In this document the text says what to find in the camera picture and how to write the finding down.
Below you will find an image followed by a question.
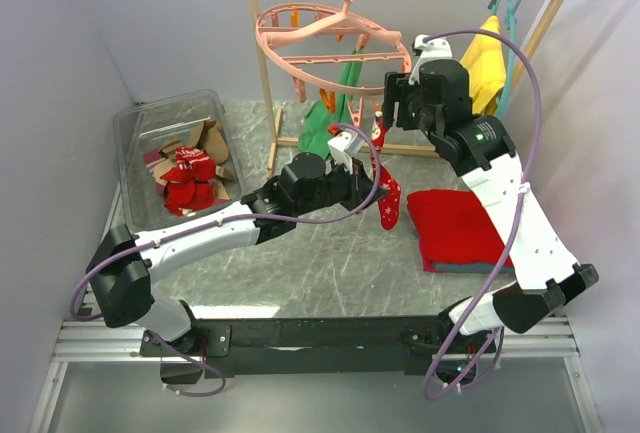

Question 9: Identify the pink round clip hanger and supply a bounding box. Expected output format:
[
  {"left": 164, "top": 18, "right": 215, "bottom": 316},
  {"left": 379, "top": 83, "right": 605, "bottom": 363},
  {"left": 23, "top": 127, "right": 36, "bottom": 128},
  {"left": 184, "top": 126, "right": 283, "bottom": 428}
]
[{"left": 255, "top": 0, "right": 412, "bottom": 125}]

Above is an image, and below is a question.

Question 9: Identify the black base bar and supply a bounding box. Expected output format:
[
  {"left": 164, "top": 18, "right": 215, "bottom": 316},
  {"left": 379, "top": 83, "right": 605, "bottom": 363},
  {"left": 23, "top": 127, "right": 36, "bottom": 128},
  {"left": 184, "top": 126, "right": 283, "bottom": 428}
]
[{"left": 139, "top": 302, "right": 476, "bottom": 378}]

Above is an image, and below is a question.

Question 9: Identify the brown sock pair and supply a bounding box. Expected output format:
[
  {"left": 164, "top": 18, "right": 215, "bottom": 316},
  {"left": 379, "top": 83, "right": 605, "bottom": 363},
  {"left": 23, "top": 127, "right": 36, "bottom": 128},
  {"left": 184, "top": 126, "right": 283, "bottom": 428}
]
[{"left": 158, "top": 139, "right": 183, "bottom": 161}]

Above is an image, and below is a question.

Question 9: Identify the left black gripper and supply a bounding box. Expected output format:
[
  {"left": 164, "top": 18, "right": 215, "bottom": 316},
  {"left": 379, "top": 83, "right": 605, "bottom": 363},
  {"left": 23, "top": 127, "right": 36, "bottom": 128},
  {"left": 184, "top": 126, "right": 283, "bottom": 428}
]
[{"left": 296, "top": 155, "right": 388, "bottom": 216}]

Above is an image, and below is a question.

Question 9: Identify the red folded towel stack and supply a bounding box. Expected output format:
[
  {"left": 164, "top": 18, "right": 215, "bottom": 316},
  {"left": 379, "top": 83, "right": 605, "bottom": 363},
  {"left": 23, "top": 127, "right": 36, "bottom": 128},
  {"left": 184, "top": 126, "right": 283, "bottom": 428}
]
[{"left": 407, "top": 189, "right": 504, "bottom": 274}]

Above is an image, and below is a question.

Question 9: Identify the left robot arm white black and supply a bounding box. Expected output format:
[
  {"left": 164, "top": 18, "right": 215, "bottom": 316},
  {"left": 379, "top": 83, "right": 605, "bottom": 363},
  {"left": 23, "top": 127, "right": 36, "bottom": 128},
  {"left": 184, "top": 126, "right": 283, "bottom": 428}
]
[{"left": 86, "top": 153, "right": 385, "bottom": 355}]

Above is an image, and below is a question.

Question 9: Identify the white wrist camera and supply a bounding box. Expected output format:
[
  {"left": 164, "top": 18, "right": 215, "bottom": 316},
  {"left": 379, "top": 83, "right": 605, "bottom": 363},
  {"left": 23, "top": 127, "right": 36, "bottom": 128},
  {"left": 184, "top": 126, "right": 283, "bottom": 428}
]
[
  {"left": 327, "top": 123, "right": 365, "bottom": 174},
  {"left": 408, "top": 34, "right": 453, "bottom": 85}
]

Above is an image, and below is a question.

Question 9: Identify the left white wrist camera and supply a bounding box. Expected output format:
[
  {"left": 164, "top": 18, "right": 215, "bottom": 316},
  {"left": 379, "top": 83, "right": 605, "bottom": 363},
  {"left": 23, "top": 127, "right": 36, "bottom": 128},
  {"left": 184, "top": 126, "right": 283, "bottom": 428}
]
[{"left": 327, "top": 123, "right": 365, "bottom": 174}]

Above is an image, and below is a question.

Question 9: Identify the yellow hanging cloth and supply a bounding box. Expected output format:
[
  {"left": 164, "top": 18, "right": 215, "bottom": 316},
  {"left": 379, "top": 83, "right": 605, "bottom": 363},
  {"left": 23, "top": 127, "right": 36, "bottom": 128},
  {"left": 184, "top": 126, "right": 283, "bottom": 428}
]
[{"left": 460, "top": 34, "right": 506, "bottom": 115}]

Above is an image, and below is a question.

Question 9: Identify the red sock front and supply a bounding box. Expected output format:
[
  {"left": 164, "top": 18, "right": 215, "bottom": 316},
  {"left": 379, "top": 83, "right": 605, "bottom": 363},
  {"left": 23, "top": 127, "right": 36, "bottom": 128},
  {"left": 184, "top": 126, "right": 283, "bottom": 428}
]
[{"left": 164, "top": 181, "right": 214, "bottom": 216}]

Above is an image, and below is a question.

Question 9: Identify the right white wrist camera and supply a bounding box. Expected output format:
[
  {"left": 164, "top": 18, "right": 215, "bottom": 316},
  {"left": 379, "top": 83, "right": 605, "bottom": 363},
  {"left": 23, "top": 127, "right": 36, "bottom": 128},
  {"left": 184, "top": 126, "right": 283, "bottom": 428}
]
[{"left": 408, "top": 34, "right": 453, "bottom": 85}]

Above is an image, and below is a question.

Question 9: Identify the red patterned sock pair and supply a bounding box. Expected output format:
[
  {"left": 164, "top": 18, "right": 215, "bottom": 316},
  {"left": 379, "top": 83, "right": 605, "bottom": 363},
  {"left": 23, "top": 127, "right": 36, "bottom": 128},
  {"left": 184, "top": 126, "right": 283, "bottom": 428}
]
[{"left": 176, "top": 146, "right": 217, "bottom": 182}]

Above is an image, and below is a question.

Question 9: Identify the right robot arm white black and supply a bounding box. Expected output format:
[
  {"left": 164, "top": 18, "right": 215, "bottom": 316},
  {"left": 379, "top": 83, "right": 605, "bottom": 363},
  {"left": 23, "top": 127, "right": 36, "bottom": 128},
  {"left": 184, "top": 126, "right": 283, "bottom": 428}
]
[{"left": 382, "top": 59, "right": 599, "bottom": 352}]

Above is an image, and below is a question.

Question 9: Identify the clear plastic bin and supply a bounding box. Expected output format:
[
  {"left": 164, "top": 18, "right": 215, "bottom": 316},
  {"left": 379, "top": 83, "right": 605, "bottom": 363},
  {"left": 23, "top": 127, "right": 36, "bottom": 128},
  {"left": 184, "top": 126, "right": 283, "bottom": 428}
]
[{"left": 113, "top": 90, "right": 246, "bottom": 233}]

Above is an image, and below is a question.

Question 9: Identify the green hanging cloth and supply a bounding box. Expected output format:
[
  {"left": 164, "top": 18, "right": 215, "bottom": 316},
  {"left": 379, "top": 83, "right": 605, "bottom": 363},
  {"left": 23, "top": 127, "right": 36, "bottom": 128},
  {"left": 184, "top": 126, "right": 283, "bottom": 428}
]
[{"left": 298, "top": 62, "right": 362, "bottom": 160}]

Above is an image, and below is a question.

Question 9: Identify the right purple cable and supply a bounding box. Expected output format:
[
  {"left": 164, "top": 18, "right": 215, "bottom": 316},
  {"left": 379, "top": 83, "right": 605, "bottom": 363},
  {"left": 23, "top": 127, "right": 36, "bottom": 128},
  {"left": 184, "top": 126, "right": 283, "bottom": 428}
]
[{"left": 422, "top": 28, "right": 542, "bottom": 403}]

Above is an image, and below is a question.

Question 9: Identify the teal plastic hanger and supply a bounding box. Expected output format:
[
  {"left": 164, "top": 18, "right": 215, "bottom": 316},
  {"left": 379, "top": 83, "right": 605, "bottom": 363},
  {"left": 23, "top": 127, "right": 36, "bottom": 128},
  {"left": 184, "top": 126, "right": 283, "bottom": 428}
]
[{"left": 488, "top": 0, "right": 522, "bottom": 120}]

